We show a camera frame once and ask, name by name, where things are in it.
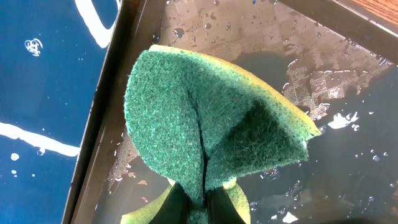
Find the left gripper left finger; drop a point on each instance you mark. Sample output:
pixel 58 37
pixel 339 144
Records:
pixel 175 208

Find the green yellow sponge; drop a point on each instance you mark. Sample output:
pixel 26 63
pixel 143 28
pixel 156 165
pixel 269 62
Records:
pixel 203 122

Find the black large serving tray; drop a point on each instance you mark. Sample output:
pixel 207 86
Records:
pixel 331 58

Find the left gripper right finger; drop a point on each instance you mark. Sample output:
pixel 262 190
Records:
pixel 220 208

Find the black small tray with water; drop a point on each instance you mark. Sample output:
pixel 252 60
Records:
pixel 52 53

